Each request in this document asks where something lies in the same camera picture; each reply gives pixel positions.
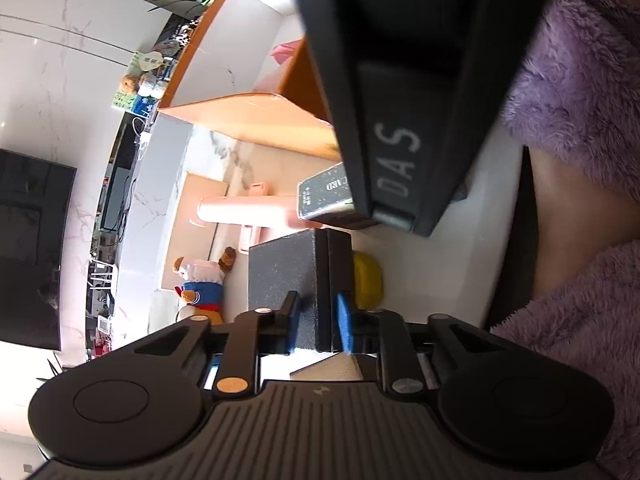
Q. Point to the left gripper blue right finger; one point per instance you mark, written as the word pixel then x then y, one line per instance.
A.
pixel 385 334

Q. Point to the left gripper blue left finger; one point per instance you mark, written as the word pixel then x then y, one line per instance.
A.
pixel 241 344

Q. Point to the yellow round tape measure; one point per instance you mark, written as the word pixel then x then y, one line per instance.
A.
pixel 369 283

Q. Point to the brown teddy bear plush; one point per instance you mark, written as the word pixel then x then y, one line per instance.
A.
pixel 202 288

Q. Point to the white long glasses case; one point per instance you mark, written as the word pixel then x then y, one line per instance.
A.
pixel 189 236

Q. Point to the pink fabric pouch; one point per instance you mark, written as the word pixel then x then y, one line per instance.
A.
pixel 282 55

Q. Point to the black photo card box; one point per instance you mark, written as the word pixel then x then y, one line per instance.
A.
pixel 326 198

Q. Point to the person right hand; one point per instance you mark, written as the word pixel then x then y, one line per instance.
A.
pixel 577 219

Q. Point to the white wifi router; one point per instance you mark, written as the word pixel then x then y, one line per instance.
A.
pixel 102 281

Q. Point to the purple fuzzy sleeve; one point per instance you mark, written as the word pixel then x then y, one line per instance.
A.
pixel 575 105

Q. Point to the orange cardboard box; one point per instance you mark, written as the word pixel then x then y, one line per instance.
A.
pixel 214 79

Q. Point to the small teddy bear on console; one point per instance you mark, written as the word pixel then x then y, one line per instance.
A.
pixel 129 85

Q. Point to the black wall television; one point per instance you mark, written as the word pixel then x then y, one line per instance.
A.
pixel 35 195

